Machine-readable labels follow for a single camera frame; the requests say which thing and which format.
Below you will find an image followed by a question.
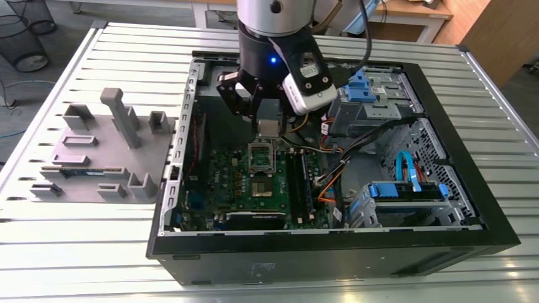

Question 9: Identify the wooden desk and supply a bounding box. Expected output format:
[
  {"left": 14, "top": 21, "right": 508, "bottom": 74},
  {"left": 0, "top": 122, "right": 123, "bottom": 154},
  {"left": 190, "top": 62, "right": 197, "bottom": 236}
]
[{"left": 369, "top": 0, "right": 454, "bottom": 44}]

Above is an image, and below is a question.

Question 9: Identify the wooden cabinet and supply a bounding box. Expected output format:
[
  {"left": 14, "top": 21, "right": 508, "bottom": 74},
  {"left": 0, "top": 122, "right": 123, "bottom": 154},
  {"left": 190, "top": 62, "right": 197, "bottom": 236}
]
[{"left": 432, "top": 0, "right": 539, "bottom": 88}]

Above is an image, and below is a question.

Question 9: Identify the CPU socket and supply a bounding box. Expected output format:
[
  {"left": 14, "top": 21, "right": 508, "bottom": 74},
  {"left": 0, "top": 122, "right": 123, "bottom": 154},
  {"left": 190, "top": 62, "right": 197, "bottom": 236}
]
[{"left": 249, "top": 175, "right": 277, "bottom": 199}]

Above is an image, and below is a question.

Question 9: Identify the black camera cable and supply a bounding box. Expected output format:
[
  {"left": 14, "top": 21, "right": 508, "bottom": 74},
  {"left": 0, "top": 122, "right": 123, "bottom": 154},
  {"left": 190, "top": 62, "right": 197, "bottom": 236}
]
[{"left": 336, "top": 0, "right": 373, "bottom": 88}]

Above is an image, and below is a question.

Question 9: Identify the blue plastic disk carrier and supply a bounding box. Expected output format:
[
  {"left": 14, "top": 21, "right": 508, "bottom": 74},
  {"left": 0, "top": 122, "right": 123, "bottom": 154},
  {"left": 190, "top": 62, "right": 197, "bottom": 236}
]
[{"left": 336, "top": 69, "right": 378, "bottom": 104}]

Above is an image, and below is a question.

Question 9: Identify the small wire mesh bin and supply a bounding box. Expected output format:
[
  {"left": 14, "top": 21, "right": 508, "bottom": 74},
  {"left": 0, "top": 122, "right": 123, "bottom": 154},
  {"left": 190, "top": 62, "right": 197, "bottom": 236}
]
[{"left": 10, "top": 0, "right": 58, "bottom": 35}]

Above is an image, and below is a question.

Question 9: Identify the orange wire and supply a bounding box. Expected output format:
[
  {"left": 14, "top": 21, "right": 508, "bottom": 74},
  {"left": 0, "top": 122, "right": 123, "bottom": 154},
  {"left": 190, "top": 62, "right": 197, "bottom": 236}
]
[{"left": 316, "top": 175, "right": 340, "bottom": 203}]

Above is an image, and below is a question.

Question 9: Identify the black PC case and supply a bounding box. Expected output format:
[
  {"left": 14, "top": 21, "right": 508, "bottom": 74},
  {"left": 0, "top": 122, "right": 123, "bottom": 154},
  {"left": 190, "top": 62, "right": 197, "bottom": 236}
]
[{"left": 145, "top": 49, "right": 521, "bottom": 287}]

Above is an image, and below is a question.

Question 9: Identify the grey metal drive cage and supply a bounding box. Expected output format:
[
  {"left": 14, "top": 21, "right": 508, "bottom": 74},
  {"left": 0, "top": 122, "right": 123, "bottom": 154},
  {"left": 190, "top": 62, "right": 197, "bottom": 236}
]
[
  {"left": 326, "top": 65, "right": 425, "bottom": 137},
  {"left": 348, "top": 180, "right": 481, "bottom": 229}
]

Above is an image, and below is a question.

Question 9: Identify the metal locking lever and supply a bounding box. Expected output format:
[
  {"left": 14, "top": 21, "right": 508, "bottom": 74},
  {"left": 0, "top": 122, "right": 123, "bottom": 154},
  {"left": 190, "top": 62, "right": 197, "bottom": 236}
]
[{"left": 273, "top": 138, "right": 284, "bottom": 177}]

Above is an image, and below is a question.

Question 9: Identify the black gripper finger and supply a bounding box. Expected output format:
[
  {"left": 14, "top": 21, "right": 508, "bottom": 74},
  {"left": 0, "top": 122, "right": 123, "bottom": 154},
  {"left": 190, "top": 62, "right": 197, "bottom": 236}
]
[
  {"left": 273, "top": 83, "right": 304, "bottom": 136},
  {"left": 216, "top": 71, "right": 260, "bottom": 135}
]

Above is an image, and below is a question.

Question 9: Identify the silver CPU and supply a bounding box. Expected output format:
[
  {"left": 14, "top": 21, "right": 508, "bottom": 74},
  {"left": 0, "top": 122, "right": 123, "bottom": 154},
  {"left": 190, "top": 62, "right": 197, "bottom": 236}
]
[{"left": 257, "top": 119, "right": 281, "bottom": 139}]

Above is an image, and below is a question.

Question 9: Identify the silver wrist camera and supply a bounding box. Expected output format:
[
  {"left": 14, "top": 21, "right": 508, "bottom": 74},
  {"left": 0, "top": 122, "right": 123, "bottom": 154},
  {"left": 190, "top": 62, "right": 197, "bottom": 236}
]
[{"left": 280, "top": 53, "right": 340, "bottom": 116}]

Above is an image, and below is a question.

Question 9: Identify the black graphics card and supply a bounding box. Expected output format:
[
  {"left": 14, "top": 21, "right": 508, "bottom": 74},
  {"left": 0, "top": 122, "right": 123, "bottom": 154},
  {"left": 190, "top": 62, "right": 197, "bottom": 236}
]
[{"left": 224, "top": 210, "right": 290, "bottom": 231}]

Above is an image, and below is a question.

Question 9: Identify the blue flat wire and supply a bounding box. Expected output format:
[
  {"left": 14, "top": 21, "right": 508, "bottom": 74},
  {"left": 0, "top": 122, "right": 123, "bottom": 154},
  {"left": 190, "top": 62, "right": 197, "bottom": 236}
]
[{"left": 393, "top": 150, "right": 424, "bottom": 193}]

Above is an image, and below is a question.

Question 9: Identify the green motherboard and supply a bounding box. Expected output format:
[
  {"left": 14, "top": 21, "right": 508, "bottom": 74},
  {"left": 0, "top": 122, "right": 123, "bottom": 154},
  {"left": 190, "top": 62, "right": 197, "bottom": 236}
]
[{"left": 180, "top": 138, "right": 336, "bottom": 230}]

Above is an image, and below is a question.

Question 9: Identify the black RAM slot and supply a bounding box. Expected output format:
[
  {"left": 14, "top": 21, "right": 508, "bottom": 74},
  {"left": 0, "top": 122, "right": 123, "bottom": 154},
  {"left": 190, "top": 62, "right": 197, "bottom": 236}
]
[
  {"left": 296, "top": 150, "right": 312, "bottom": 222},
  {"left": 290, "top": 150, "right": 306, "bottom": 223},
  {"left": 286, "top": 150, "right": 302, "bottom": 223}
]

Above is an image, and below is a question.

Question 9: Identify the dark RAM stick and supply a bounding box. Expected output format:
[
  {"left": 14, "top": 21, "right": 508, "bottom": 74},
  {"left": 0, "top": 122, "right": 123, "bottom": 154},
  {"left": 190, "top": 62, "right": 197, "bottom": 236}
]
[{"left": 39, "top": 166, "right": 123, "bottom": 178}]

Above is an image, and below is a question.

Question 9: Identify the hard disk in blue carrier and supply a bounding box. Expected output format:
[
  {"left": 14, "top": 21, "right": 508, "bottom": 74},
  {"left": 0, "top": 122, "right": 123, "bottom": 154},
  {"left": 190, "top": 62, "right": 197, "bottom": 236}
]
[{"left": 366, "top": 182, "right": 448, "bottom": 202}]

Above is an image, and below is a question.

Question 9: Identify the grey parts rack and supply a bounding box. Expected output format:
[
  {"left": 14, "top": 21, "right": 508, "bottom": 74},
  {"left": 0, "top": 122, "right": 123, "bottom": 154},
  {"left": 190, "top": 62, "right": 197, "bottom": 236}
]
[{"left": 27, "top": 87, "right": 180, "bottom": 205}]

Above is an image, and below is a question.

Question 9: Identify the metal socket cover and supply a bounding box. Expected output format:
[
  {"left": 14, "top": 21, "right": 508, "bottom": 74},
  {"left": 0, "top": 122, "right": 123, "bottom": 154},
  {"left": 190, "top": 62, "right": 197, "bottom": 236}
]
[{"left": 246, "top": 138, "right": 277, "bottom": 177}]

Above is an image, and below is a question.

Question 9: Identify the white black wire bundle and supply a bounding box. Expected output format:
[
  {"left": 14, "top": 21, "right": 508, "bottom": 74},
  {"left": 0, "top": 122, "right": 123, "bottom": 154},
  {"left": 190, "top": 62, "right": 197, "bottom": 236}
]
[{"left": 280, "top": 134, "right": 342, "bottom": 155}]

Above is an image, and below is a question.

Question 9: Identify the large wire mesh bin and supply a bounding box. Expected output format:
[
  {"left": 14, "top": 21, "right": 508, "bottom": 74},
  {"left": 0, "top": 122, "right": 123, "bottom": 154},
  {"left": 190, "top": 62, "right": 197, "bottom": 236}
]
[{"left": 0, "top": 14, "right": 50, "bottom": 74}]

